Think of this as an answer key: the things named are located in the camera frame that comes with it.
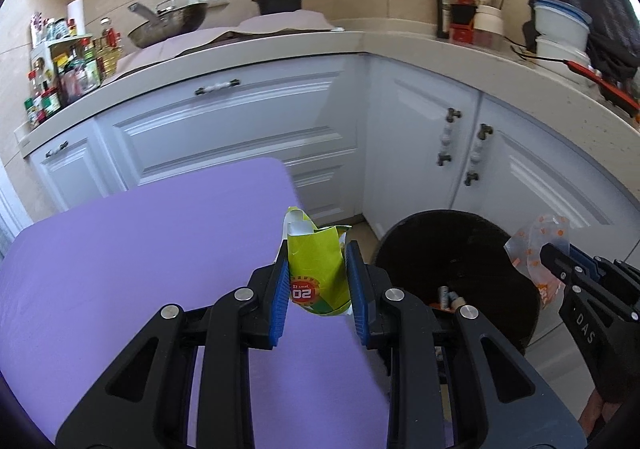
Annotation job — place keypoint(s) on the black trash bin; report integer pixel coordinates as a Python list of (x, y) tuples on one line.
[(450, 249)]

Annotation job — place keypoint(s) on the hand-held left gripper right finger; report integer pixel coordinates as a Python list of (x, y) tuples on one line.
[(357, 299)]

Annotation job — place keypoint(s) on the person's right hand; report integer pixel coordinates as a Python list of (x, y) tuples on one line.
[(595, 411)]

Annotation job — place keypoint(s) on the black cup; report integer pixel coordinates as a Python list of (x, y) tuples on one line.
[(462, 13)]

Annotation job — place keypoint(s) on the white spice rack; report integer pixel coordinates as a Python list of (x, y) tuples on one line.
[(47, 46)]

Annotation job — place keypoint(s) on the speckled kitchen countertop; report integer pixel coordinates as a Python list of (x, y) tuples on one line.
[(425, 54)]

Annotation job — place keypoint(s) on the white plastic container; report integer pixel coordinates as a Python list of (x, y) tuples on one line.
[(560, 56)]

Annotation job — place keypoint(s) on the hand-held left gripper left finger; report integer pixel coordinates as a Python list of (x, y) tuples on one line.
[(280, 299)]

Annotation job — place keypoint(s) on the white lidded jar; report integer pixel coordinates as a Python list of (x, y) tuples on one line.
[(489, 21)]

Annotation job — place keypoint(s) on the dark olive oil bottle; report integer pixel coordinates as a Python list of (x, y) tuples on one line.
[(442, 11)]

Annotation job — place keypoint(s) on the cluster of condiment bottles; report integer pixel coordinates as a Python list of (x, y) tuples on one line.
[(65, 74)]

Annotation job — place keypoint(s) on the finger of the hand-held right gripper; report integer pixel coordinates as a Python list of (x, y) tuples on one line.
[(585, 261), (555, 259)]

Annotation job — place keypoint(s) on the purple tablecloth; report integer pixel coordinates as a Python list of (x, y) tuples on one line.
[(150, 254)]

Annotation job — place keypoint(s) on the steel wok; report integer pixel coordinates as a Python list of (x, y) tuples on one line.
[(170, 21)]

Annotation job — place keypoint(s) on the narrow white cabinet door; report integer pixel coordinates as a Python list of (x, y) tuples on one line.
[(75, 169)]

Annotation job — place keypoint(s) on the white bowl with blue-rimmed lid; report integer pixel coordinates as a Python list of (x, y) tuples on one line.
[(562, 21)]

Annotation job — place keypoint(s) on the red box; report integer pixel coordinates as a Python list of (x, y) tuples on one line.
[(462, 34)]

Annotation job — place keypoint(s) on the green yellow snack packet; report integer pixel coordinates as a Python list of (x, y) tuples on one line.
[(315, 269)]

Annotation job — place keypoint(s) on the black pot with lid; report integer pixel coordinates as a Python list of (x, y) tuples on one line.
[(280, 1)]

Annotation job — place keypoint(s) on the white door frame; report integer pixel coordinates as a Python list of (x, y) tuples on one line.
[(7, 209)]

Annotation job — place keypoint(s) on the wide white drawer front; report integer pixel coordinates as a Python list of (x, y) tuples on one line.
[(235, 124)]

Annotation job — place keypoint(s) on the clear wrapper with orange print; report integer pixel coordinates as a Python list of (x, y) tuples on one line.
[(537, 254)]

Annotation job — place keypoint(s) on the paper towel roll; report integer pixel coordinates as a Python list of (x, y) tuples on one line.
[(75, 16)]

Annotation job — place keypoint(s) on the low white drawer front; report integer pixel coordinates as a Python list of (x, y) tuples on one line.
[(320, 189)]

